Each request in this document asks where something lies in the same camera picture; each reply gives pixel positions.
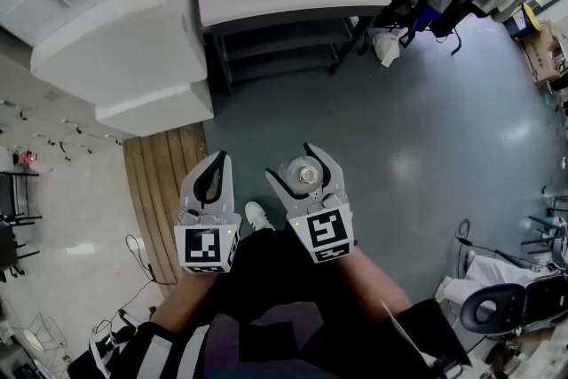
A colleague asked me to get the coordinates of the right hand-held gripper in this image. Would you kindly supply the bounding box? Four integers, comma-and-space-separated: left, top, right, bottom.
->
264, 142, 357, 265

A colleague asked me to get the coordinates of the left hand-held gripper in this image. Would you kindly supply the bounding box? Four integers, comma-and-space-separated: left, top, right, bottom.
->
174, 150, 243, 276

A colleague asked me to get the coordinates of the small clear glass bottle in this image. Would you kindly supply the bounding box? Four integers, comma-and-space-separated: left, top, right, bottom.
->
278, 154, 330, 196

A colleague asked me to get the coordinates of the person's left forearm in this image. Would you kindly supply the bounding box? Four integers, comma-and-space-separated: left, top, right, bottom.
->
148, 268, 232, 336

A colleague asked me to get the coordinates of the person's right forearm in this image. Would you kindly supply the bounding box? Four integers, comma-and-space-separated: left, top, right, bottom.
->
341, 243, 412, 319

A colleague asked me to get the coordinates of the wooden plank platform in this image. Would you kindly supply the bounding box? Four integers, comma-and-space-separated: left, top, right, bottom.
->
122, 122, 209, 298

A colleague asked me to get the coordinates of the person's white shoe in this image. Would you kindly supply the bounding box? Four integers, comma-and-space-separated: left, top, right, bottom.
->
244, 201, 276, 233

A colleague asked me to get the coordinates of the person's black clothing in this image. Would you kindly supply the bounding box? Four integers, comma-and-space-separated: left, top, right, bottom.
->
66, 225, 472, 379

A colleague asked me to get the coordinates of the white plastic wrapped cabinet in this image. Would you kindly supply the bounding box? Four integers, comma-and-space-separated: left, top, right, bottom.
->
29, 0, 215, 138

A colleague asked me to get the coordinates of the white plastic bag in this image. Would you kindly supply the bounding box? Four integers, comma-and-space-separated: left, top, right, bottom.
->
371, 28, 409, 68

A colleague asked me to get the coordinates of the black office chair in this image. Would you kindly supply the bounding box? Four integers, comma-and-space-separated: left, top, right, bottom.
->
459, 277, 568, 336

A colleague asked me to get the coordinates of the cardboard box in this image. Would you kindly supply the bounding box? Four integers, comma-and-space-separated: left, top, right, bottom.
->
518, 21, 568, 84

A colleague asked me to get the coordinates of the dark vanity frame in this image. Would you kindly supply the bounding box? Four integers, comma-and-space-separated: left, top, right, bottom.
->
203, 6, 383, 97

